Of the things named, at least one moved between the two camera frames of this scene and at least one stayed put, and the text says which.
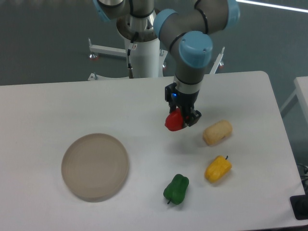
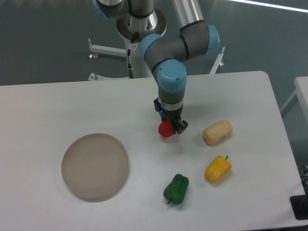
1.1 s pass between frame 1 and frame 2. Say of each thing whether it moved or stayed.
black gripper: moved
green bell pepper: stayed
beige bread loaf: stayed
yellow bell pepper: stayed
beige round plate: stayed
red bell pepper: moved
